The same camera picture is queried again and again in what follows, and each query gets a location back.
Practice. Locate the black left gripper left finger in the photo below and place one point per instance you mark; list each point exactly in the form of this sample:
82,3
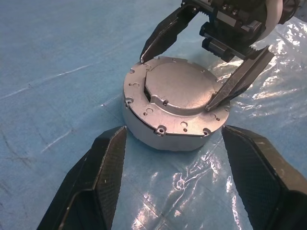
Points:
96,182

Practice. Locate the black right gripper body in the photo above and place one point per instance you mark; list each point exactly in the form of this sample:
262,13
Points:
230,31

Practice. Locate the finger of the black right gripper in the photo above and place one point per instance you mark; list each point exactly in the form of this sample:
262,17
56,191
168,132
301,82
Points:
239,81
168,31

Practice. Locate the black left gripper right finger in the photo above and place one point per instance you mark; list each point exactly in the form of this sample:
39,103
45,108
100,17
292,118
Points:
263,177

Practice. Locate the silver round motor lid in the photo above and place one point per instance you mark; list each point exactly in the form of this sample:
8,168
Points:
177,83

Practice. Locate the silver round motor housing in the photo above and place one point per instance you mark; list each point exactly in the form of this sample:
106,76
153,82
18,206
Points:
144,136

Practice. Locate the clear plastic sheet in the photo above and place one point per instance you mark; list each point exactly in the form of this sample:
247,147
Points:
192,191

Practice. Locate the blue table mat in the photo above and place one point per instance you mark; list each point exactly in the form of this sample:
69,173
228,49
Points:
48,72

